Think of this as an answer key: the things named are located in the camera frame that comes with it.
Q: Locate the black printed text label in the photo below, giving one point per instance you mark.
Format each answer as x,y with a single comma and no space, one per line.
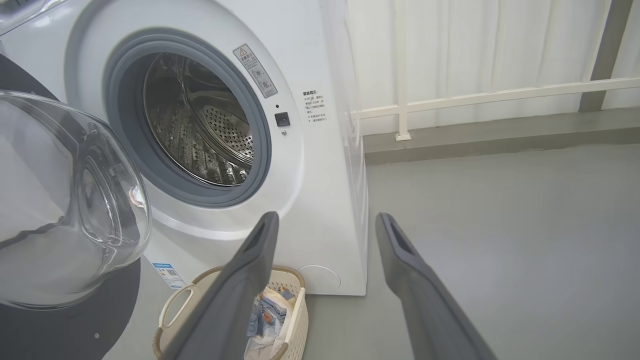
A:
315,110

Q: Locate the white curtain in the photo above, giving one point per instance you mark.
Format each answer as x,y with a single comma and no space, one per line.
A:
465,45

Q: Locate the white metal railing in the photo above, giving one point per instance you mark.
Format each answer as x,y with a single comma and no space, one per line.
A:
500,94

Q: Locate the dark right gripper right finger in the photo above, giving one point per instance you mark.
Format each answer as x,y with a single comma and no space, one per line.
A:
425,310

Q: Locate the cream perforated basket brown rim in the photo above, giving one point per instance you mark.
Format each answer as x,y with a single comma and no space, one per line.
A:
295,325

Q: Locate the blue energy label sticker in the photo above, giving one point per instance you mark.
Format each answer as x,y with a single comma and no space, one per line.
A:
169,275

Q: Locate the round white drain filter cover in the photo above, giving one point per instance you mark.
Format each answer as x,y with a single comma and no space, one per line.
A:
320,280

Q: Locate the perforated steel washer drum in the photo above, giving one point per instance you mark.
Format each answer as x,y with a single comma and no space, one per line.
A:
200,135

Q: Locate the dark grey pillar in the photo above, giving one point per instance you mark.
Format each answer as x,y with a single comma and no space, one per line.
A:
607,50

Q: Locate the black door latch socket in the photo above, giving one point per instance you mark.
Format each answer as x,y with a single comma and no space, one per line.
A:
282,119

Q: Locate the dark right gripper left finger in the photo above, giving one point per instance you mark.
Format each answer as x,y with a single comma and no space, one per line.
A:
230,300

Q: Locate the grey warning sticker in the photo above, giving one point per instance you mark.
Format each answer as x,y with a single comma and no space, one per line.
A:
255,70

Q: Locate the cream and blue bear-print garment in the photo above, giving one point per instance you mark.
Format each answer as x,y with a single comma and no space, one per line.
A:
262,346

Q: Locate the white front-load washing machine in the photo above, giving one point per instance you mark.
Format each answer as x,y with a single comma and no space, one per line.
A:
310,200

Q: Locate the black round glass washer door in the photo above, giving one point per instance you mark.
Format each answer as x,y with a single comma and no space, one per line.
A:
50,325

